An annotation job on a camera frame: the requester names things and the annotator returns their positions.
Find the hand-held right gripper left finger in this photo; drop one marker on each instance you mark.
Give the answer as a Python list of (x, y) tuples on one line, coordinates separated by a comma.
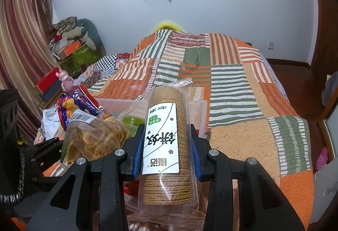
[(137, 157)]

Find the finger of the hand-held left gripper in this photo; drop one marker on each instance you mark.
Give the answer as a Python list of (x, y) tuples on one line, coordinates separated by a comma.
[(48, 153)]

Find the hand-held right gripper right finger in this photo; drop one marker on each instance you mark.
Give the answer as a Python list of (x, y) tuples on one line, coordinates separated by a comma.
[(196, 159)]

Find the clear pack of round biscuits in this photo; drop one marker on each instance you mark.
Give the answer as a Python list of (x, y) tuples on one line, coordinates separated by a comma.
[(166, 146)]

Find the clear bag of fried snacks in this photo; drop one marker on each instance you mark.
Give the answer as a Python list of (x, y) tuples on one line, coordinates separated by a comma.
[(97, 138)]

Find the clear plastic storage box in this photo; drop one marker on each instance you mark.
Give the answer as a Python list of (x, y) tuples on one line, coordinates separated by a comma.
[(195, 114)]

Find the blue white snack packet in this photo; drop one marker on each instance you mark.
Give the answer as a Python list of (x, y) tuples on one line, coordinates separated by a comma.
[(87, 100)]

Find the white paper bag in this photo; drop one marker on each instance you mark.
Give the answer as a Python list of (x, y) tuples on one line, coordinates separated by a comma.
[(51, 121)]

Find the green cup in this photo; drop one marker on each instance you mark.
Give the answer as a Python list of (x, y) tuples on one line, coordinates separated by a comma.
[(133, 123)]

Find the red flat box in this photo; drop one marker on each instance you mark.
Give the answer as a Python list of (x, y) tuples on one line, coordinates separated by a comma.
[(48, 79)]

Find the orange patchwork blanket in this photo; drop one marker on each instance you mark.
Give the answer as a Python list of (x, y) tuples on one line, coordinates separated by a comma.
[(237, 101)]

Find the pink toy figure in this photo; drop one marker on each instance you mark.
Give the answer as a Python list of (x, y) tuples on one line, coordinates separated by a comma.
[(66, 80)]

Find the striped pink curtain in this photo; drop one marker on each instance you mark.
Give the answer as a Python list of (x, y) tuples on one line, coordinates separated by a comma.
[(23, 48)]

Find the checkered cloth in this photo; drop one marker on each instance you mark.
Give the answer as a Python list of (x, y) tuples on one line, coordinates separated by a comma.
[(108, 64)]

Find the orange cardboard box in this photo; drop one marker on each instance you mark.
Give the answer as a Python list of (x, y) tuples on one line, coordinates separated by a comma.
[(70, 49)]

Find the patterned dark cushion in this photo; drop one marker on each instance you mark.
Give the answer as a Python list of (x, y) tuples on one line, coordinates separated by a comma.
[(64, 23)]

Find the pink slipper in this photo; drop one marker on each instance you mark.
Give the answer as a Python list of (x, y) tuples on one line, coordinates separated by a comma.
[(322, 158)]

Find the yellow round object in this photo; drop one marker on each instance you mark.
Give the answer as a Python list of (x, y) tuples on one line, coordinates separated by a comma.
[(169, 26)]

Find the white wall socket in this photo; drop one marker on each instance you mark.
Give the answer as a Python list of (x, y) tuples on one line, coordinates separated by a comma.
[(270, 45)]

